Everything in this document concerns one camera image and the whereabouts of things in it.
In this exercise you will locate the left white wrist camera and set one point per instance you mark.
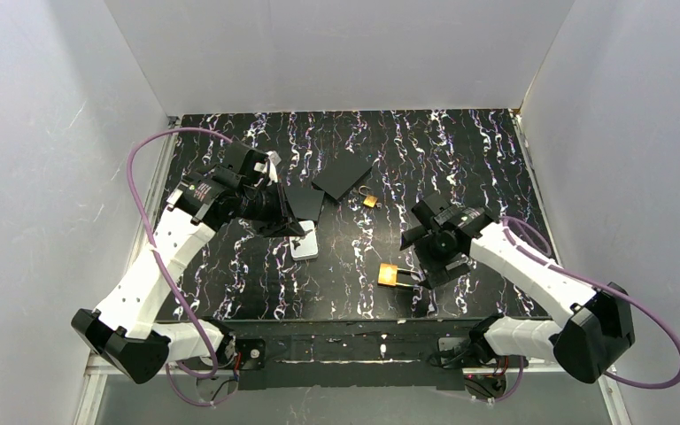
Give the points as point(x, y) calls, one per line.
point(268, 169)

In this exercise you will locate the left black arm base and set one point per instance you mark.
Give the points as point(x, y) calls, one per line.
point(235, 357)

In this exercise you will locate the white rectangular box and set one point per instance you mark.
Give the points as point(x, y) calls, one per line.
point(305, 247)

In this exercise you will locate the black square plate right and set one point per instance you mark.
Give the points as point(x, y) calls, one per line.
point(341, 174)

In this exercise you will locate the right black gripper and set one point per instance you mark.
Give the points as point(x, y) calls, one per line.
point(421, 242)

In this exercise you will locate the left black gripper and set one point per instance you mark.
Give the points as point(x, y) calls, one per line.
point(284, 205)

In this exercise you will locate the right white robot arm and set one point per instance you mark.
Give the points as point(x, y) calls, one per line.
point(588, 329)

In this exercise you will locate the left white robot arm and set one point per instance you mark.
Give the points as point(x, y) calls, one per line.
point(122, 328)

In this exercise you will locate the large brass padlock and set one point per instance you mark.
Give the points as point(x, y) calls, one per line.
point(392, 276)

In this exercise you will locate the aluminium frame rail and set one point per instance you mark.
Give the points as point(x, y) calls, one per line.
point(135, 246)

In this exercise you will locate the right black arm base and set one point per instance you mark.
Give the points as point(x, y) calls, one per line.
point(486, 380)

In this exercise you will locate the black square plate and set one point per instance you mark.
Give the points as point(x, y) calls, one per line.
point(305, 203)
point(341, 174)

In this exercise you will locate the black square plate left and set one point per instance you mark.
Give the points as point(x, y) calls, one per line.
point(305, 203)

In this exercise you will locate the small brass padlock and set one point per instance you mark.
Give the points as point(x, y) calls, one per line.
point(368, 198)

